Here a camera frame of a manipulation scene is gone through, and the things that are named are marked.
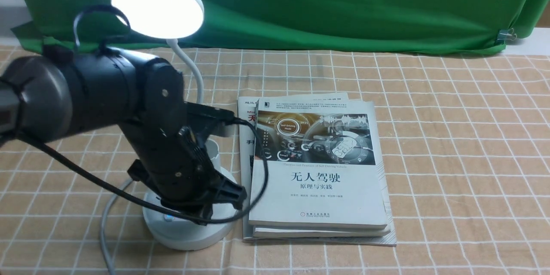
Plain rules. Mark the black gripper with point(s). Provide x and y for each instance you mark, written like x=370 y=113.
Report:
x=173 y=162

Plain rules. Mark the white round desk lamp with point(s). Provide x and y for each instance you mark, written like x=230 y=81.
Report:
x=171 y=20

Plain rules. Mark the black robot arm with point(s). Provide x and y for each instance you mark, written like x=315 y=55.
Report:
x=62 y=93

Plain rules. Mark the middle white book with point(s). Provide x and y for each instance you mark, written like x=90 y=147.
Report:
x=281 y=232

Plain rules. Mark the bottom white red-lettered book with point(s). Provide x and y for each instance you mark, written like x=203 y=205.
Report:
x=246 y=110

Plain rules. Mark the top white self-driving book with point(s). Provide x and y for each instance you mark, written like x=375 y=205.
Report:
x=318 y=164

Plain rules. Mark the checkered tan tablecloth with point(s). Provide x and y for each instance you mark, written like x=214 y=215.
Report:
x=466 y=151

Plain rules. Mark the green backdrop cloth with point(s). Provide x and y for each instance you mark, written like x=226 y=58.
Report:
x=435 y=27

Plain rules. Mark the blue binder clip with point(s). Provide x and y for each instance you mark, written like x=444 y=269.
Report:
x=504 y=36

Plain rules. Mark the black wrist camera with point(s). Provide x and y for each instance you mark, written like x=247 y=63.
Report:
x=206 y=121

